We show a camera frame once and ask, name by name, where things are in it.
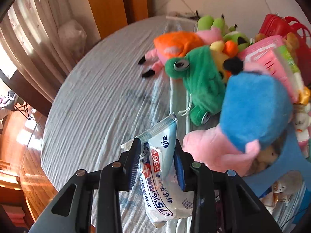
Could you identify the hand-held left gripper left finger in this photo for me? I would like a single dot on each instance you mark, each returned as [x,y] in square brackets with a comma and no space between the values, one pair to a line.
[134,166]

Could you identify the brown teddy bear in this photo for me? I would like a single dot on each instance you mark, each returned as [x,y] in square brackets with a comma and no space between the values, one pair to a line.
[290,42]

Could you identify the blue pink pig plush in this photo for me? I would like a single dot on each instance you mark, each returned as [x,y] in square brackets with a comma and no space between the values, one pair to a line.
[255,109]

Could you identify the green alien plush toy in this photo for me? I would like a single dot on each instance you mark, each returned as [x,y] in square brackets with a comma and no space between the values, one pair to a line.
[211,21]

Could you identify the wooden wall frame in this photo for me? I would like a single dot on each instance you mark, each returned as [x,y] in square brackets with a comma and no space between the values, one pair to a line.
[116,2]

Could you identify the yellow plush toy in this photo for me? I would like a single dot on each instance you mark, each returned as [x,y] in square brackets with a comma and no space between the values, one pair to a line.
[218,53]

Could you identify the orange pink plush toy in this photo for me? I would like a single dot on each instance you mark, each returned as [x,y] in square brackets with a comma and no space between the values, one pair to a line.
[177,43]

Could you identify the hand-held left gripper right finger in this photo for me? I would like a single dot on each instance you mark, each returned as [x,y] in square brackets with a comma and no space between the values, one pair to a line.
[178,172]

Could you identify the small white plush toy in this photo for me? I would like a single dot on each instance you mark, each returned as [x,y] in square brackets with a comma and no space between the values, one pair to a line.
[302,123]

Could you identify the white plastic bag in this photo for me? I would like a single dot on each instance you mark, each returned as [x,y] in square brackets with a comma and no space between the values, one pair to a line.
[73,34]

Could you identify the light blue plastic paddle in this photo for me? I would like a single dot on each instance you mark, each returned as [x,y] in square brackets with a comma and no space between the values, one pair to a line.
[289,155]

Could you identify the grey cloth on folding chair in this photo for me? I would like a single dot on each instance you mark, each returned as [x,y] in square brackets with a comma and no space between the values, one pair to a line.
[9,102]

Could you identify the white blue wet wipes pack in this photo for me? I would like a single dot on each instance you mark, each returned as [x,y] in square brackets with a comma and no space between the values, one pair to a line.
[160,170]

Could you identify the small brown plush toy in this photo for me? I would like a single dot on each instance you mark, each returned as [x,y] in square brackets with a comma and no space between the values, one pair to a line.
[267,156]

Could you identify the green pink tissue pack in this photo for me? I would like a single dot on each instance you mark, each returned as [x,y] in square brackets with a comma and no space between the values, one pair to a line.
[289,60]

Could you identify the pale striped curtain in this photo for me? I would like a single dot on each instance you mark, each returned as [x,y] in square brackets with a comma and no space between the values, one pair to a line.
[36,41]

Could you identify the red hard carry case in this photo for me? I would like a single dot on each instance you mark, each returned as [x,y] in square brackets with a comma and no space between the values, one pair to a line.
[274,24]

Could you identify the green frog plush toy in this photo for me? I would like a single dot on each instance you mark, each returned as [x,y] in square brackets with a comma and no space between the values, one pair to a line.
[201,77]

